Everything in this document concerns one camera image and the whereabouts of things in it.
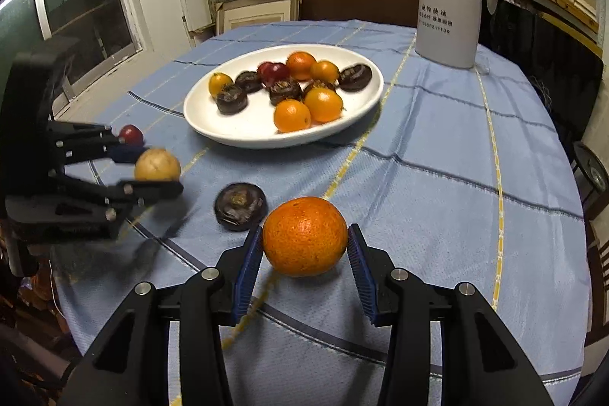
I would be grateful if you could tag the large dark water chestnut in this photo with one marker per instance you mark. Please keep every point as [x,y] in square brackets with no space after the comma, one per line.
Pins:
[240,206]

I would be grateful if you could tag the dark red tomato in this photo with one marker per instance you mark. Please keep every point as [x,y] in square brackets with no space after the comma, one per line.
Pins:
[272,73]
[132,134]

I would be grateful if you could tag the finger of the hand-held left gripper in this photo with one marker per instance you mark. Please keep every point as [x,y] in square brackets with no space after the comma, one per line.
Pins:
[85,144]
[142,191]

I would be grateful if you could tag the wooden slatted chair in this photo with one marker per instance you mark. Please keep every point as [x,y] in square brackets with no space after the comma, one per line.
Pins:
[600,263]

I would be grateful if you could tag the small yellow-orange kumquat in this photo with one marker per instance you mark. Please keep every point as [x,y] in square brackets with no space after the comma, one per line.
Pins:
[220,83]

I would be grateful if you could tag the beige round fruit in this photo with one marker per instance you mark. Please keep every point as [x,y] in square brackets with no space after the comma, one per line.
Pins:
[157,166]

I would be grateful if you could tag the blue checked tablecloth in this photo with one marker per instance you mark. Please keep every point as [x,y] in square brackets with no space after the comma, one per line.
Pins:
[428,196]

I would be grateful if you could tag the black chair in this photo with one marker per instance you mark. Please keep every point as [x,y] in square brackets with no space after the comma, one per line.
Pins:
[523,35]

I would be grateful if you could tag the large orange mandarin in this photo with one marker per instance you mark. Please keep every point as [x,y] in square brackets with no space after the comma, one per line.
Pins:
[304,237]

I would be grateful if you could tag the white plate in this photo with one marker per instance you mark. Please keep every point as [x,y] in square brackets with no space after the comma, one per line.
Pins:
[266,132]

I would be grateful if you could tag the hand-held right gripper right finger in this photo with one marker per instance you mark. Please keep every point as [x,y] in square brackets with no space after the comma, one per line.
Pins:
[361,277]

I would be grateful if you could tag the brown chair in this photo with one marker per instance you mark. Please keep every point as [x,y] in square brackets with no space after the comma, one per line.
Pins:
[357,1]

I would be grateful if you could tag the yellow tomato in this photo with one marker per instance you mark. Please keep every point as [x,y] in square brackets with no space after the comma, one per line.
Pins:
[324,105]

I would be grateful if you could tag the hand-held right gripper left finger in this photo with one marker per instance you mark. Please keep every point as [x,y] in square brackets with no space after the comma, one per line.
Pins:
[247,273]

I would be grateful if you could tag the small orange kumquat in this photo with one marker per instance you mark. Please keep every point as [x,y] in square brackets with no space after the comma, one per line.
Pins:
[325,71]

